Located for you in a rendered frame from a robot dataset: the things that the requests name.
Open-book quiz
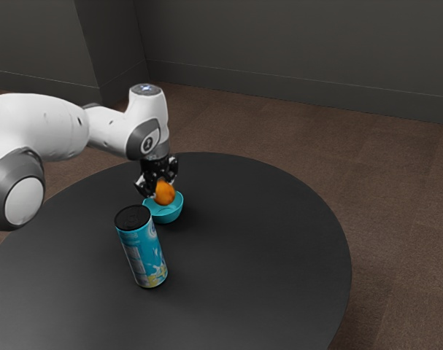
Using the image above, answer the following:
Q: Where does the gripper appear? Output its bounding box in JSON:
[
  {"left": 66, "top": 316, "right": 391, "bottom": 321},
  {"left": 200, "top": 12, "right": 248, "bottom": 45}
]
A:
[{"left": 134, "top": 154, "right": 180, "bottom": 198}]

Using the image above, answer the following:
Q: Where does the orange fruit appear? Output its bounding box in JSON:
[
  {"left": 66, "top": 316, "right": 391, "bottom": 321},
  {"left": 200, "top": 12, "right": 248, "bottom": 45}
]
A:
[{"left": 154, "top": 179, "right": 176, "bottom": 206}]

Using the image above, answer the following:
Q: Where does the teal bowl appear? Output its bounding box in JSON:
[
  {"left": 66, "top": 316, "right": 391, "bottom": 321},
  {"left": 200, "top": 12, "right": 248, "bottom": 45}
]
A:
[{"left": 142, "top": 192, "right": 185, "bottom": 225}]

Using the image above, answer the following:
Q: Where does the blue printed can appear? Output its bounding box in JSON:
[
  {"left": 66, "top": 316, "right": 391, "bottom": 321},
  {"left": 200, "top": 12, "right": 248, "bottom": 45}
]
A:
[{"left": 114, "top": 205, "right": 169, "bottom": 289}]

